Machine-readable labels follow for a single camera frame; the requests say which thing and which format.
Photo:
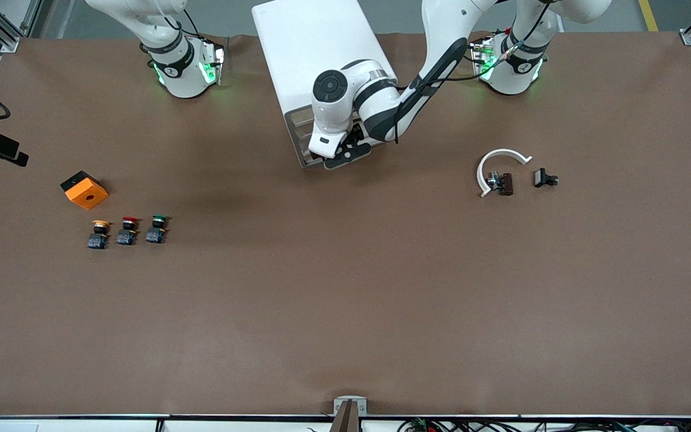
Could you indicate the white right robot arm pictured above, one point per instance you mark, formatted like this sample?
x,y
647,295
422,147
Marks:
x,y
183,78

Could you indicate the brown camera stand post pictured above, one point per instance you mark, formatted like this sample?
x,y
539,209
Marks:
x,y
345,420

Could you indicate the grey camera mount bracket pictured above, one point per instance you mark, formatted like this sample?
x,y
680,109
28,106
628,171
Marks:
x,y
338,403

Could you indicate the brown black small component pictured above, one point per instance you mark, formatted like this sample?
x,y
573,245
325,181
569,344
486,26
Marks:
x,y
504,183

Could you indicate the white drawer cabinet housing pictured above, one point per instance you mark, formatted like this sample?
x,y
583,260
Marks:
x,y
297,48

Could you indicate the green push button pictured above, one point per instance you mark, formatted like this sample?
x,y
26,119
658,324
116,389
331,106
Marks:
x,y
155,236

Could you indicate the yellow push button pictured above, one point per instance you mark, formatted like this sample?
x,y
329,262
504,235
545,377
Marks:
x,y
98,237

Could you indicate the black small clip component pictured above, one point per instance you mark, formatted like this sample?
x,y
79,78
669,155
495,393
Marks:
x,y
542,178

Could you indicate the white table edge rail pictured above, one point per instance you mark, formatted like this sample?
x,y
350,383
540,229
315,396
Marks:
x,y
231,426

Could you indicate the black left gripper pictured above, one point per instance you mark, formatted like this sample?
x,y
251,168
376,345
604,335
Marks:
x,y
357,135

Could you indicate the orange black button box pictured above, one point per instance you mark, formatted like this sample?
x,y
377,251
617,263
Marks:
x,y
84,195

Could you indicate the brown table mat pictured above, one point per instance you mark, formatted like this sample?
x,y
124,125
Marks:
x,y
345,300

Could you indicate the red push button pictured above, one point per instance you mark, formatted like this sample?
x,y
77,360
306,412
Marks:
x,y
126,235

